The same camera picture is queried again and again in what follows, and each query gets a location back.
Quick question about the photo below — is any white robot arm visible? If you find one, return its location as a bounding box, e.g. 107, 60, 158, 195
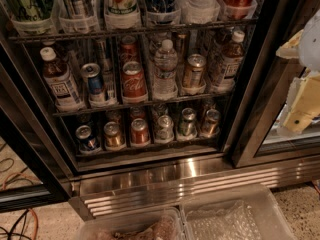
276, 10, 320, 137

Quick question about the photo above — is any left iced tea bottle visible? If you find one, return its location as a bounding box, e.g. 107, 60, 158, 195
40, 47, 81, 107

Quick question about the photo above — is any red can bottom shelf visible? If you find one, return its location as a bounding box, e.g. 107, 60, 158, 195
130, 118, 149, 144

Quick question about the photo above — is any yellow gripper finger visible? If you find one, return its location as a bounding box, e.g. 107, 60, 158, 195
277, 71, 320, 137
276, 30, 303, 59

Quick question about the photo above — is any gold can bottom left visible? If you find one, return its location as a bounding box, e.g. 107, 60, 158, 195
104, 121, 124, 148

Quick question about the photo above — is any red coca-cola can front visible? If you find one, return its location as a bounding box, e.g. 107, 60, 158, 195
121, 61, 146, 98

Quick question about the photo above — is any fridge right glass door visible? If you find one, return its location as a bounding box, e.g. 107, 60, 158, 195
231, 0, 320, 168

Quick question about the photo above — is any red coca-cola can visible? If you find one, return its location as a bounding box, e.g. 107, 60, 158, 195
120, 35, 139, 64
121, 61, 146, 98

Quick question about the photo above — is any red coca-cola can rear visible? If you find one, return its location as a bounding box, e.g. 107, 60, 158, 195
120, 35, 139, 64

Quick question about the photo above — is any black cable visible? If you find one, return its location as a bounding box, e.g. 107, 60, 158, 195
0, 142, 33, 240

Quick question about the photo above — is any left clear plastic bin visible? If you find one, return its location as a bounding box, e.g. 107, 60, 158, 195
74, 207, 186, 240

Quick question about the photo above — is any gold can bottom right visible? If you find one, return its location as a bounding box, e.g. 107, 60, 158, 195
201, 109, 221, 135

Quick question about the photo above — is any silver can top shelf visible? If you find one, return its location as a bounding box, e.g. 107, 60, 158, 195
63, 0, 94, 19

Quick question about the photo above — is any silver can bottom shelf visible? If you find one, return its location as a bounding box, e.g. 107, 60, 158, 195
155, 115, 174, 141

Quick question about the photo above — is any clear water bottle middle shelf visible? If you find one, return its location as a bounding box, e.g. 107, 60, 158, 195
154, 39, 178, 94

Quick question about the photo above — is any pepsi can bottom shelf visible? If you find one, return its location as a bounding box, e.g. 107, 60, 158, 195
75, 125, 100, 151

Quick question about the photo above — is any fridge glass door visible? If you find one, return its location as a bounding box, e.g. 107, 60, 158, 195
0, 47, 71, 212
231, 0, 320, 168

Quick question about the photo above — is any steel fridge bottom grille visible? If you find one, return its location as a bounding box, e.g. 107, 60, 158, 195
69, 155, 320, 221

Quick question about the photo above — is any gold can middle shelf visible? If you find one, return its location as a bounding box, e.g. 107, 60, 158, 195
183, 54, 206, 88

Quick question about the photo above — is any gold can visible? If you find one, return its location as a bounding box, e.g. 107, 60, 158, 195
104, 121, 124, 148
201, 109, 221, 135

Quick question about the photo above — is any fridge left glass door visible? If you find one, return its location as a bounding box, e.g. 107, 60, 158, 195
0, 47, 71, 212

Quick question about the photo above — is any clear water bottle shelf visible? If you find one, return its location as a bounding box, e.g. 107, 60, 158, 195
154, 39, 178, 94
183, 0, 220, 24

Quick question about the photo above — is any silver can shelf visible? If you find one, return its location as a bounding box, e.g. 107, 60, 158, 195
155, 115, 174, 141
63, 0, 94, 19

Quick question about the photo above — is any clear water bottle top shelf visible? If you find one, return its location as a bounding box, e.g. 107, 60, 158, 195
183, 0, 220, 24

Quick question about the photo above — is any orange cable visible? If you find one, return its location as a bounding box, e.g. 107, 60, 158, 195
0, 172, 42, 240

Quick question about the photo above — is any clear plastic bin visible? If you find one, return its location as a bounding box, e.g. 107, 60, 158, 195
74, 207, 186, 240
180, 184, 297, 240

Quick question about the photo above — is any right clear plastic bin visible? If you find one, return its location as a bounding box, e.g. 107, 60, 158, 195
180, 184, 297, 240

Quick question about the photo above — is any blue can middle shelf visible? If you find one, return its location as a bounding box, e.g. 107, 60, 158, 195
81, 63, 106, 102

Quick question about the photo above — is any right iced tea bottle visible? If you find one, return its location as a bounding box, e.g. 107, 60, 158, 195
212, 30, 245, 87

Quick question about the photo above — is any iced tea bottle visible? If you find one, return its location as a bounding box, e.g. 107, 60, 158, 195
40, 47, 81, 107
212, 30, 245, 87

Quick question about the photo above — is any green can top shelf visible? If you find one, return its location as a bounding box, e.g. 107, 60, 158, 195
6, 0, 54, 22

